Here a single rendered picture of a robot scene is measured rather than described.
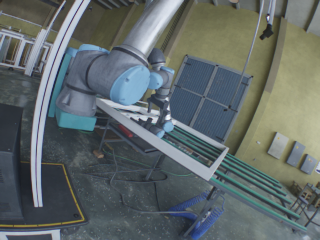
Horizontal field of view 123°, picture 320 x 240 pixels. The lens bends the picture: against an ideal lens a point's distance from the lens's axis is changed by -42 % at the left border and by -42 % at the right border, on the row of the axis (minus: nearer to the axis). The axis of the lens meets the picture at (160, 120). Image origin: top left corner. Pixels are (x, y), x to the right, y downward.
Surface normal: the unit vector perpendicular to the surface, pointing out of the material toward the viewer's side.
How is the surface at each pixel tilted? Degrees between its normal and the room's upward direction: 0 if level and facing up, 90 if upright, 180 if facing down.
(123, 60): 82
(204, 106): 90
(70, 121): 90
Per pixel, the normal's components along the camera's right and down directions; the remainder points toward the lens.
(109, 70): -0.25, -0.12
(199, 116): -0.51, -0.07
